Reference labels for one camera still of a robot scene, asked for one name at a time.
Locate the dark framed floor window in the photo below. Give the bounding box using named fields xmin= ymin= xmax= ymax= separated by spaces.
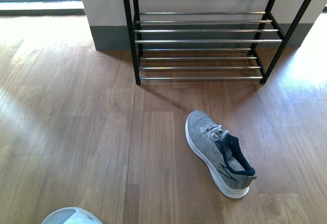
xmin=1 ymin=0 xmax=85 ymax=16

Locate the light blue slide slipper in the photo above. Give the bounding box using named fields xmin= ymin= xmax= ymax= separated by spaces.
xmin=42 ymin=207 xmax=102 ymax=224

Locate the grey sneaker navy lining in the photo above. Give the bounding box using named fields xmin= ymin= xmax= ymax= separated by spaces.
xmin=185 ymin=110 xmax=256 ymax=199

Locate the black metal shoe rack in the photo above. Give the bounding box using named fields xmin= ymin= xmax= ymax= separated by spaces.
xmin=123 ymin=0 xmax=312 ymax=84

